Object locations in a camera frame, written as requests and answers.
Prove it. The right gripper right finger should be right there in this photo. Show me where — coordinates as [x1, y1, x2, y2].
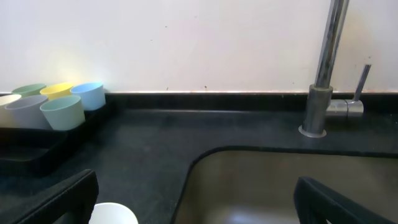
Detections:
[293, 176, 396, 224]

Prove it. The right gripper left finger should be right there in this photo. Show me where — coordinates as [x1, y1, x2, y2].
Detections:
[0, 169, 100, 224]

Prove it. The white cup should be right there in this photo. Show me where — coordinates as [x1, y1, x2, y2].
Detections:
[0, 94, 22, 128]
[88, 202, 139, 224]

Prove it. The black tray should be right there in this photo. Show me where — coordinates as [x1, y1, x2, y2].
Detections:
[0, 102, 116, 178]

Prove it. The steel sink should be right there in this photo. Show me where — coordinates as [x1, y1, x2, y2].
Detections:
[170, 146, 398, 224]

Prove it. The mint green cup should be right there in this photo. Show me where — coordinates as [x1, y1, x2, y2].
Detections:
[39, 95, 86, 131]

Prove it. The grey cup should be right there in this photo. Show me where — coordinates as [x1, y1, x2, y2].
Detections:
[4, 95, 52, 130]

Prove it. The steel tap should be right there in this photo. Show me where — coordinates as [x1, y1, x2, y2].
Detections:
[298, 0, 373, 139]

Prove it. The yellow cup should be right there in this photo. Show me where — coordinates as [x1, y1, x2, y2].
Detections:
[39, 82, 75, 101]

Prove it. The blue cup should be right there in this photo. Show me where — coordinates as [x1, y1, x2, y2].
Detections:
[70, 82, 106, 111]

